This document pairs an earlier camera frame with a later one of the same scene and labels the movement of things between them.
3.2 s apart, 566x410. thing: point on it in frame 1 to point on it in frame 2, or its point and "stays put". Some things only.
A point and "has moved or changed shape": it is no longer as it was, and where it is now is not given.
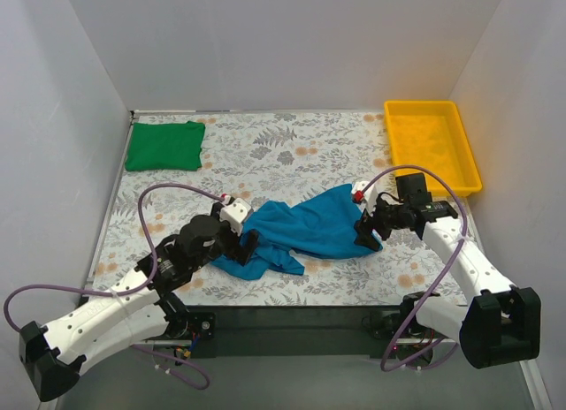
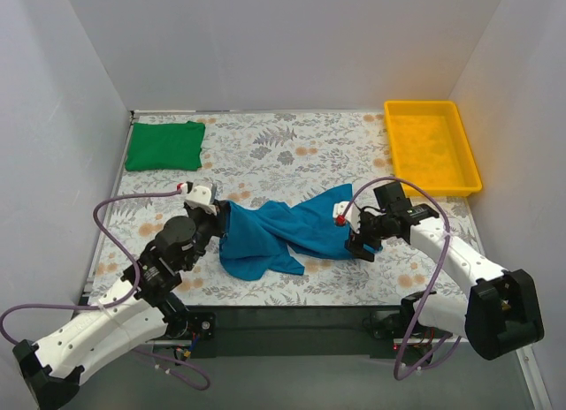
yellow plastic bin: [432, 133] stays put
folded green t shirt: [165, 146] stays put
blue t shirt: [323, 227] has moved or changed shape
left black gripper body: [239, 246] to [221, 217]
